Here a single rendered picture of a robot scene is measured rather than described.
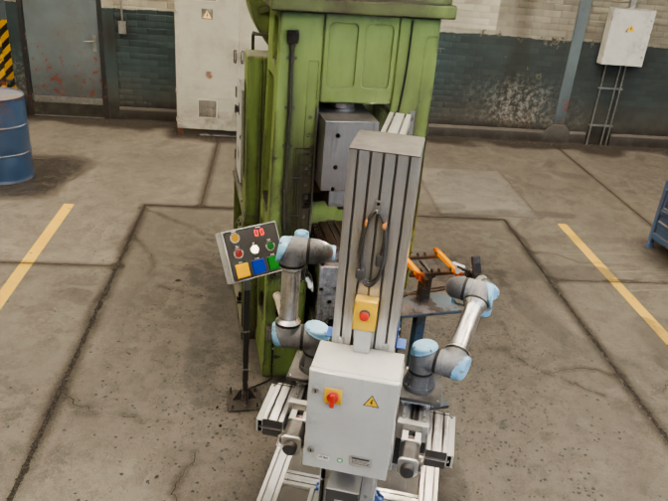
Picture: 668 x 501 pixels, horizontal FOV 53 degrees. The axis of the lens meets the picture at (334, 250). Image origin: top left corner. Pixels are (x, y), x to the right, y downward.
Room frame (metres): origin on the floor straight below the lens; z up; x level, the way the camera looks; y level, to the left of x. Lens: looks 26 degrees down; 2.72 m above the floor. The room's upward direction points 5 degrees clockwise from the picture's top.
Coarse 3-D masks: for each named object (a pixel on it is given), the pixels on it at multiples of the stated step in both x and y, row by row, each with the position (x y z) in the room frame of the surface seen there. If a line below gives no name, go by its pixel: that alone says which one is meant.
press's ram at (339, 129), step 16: (320, 112) 3.68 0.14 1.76; (336, 112) 3.71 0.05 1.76; (352, 112) 3.74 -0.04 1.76; (368, 112) 3.77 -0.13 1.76; (320, 128) 3.63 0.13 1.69; (336, 128) 3.54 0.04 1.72; (352, 128) 3.56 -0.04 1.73; (368, 128) 3.58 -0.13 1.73; (320, 144) 3.60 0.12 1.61; (336, 144) 3.54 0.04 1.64; (320, 160) 3.57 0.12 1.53; (336, 160) 3.54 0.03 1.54; (320, 176) 3.54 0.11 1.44; (336, 176) 3.54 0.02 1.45
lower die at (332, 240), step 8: (312, 224) 3.93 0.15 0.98; (320, 224) 3.91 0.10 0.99; (328, 224) 3.90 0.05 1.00; (336, 224) 3.91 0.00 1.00; (312, 232) 3.89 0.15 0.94; (328, 232) 3.80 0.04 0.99; (328, 240) 3.69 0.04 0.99; (336, 240) 3.68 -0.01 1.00; (336, 248) 3.59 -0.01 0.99; (336, 256) 3.55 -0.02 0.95
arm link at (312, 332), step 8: (312, 320) 2.67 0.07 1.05; (304, 328) 2.62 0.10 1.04; (312, 328) 2.60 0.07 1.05; (320, 328) 2.61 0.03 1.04; (304, 336) 2.58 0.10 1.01; (312, 336) 2.57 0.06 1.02; (320, 336) 2.58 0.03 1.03; (304, 344) 2.57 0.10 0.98; (312, 344) 2.57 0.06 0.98; (312, 352) 2.57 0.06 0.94
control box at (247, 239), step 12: (252, 228) 3.33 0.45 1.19; (264, 228) 3.37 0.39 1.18; (276, 228) 3.42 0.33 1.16; (228, 240) 3.22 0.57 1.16; (240, 240) 3.26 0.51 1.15; (252, 240) 3.30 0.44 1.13; (264, 240) 3.34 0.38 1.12; (276, 240) 3.38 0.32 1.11; (228, 252) 3.18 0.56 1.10; (252, 252) 3.26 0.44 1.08; (264, 252) 3.30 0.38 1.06; (228, 264) 3.16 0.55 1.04; (228, 276) 3.16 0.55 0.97; (252, 276) 3.19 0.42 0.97
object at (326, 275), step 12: (312, 264) 3.70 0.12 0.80; (324, 264) 3.50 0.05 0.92; (336, 264) 3.51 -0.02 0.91; (312, 276) 3.78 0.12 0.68; (324, 276) 3.47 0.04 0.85; (336, 276) 3.49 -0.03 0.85; (324, 288) 3.47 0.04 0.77; (312, 300) 3.72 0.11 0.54; (324, 300) 3.48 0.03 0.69; (312, 312) 3.61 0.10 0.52; (324, 312) 3.48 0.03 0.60
